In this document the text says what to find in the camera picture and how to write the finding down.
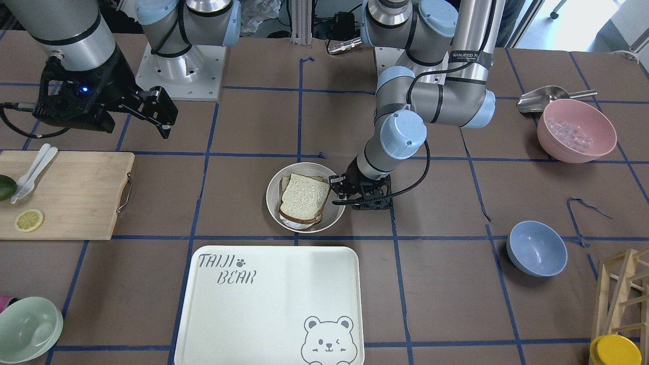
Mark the pink bowl with ice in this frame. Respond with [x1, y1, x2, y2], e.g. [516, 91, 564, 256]
[537, 99, 618, 163]

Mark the fried egg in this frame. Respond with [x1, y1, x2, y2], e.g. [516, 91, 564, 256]
[279, 215, 309, 230]

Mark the yellow mug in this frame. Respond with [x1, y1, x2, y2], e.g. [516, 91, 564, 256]
[589, 334, 642, 364]

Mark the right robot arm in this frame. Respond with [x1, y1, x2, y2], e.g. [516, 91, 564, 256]
[2, 1, 241, 139]

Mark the cream bear tray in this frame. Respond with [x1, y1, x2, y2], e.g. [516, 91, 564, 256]
[174, 245, 366, 364]

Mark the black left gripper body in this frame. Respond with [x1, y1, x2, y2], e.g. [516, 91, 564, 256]
[345, 159, 392, 210]

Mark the white plastic fork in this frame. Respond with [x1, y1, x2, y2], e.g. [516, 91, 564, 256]
[10, 143, 58, 205]

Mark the white plastic spoon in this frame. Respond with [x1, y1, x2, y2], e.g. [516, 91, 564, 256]
[16, 143, 51, 194]

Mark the lemon slice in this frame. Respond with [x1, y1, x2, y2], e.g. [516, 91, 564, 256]
[14, 209, 45, 233]

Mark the metal scoop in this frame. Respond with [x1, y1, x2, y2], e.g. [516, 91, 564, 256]
[517, 86, 598, 114]

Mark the blue bowl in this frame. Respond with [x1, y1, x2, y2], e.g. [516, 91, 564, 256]
[506, 221, 568, 277]

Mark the green bowl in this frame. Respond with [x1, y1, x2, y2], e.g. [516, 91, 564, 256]
[1, 297, 63, 363]

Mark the avocado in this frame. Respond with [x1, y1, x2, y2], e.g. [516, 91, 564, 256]
[0, 175, 18, 201]

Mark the cream round plate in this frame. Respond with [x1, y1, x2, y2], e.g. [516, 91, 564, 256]
[266, 162, 344, 233]

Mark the wooden dish rack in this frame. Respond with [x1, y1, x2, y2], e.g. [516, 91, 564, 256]
[591, 249, 647, 352]

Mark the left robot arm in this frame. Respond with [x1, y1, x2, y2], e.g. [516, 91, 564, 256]
[329, 1, 506, 210]

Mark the pink cloth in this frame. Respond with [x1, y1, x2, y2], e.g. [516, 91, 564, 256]
[0, 296, 20, 313]

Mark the wooden cutting board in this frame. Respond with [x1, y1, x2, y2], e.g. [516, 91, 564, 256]
[1, 152, 135, 240]

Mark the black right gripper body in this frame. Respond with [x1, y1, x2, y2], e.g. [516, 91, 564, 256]
[32, 46, 148, 133]

